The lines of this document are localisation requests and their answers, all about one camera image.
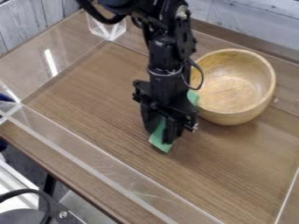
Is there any clear acrylic tray wall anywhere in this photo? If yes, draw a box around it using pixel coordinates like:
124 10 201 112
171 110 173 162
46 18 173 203
0 81 224 224

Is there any black cable loop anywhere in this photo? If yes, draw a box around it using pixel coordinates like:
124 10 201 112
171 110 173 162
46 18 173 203
0 188 52 224

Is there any wooden bowl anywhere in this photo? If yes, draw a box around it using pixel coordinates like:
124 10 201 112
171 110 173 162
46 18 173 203
195 48 276 126

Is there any black table leg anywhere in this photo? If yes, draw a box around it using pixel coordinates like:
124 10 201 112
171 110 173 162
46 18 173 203
42 174 57 196

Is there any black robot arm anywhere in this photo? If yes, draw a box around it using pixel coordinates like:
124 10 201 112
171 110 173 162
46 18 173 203
76 0 201 144

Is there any green rectangular block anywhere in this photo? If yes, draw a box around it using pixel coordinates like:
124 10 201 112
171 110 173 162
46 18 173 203
148 90 200 153

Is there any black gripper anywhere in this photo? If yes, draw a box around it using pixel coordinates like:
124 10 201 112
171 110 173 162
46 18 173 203
132 80 199 144

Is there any clear acrylic corner bracket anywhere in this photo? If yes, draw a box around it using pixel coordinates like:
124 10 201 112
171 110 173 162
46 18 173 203
86 15 127 41

